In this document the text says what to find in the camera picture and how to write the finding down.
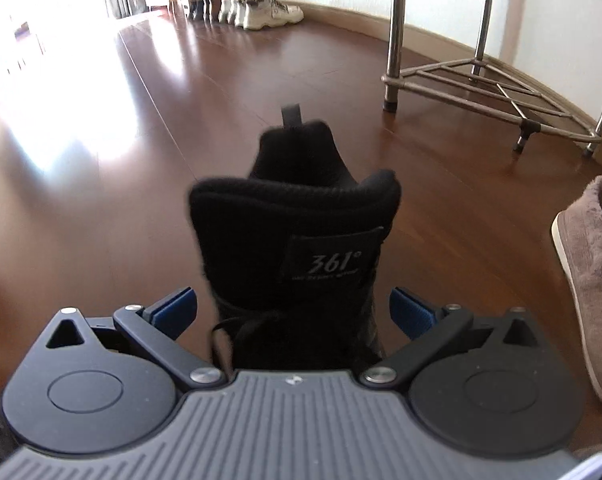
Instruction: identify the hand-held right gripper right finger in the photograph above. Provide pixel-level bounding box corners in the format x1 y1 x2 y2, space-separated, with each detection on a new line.
360 287 544 389

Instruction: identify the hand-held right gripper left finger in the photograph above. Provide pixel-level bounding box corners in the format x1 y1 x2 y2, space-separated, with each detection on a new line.
44 286 224 389

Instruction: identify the black high-top sneaker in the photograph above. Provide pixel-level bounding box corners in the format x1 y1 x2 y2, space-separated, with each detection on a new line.
188 103 402 374

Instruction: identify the taupe plush slipper boot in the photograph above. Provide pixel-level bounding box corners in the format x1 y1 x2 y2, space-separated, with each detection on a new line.
551 175 602 409

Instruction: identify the metal corner rack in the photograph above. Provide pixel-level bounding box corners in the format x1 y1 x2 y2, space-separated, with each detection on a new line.
381 0 602 160

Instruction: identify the row of sneakers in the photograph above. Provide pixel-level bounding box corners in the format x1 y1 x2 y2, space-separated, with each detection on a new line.
185 0 305 31

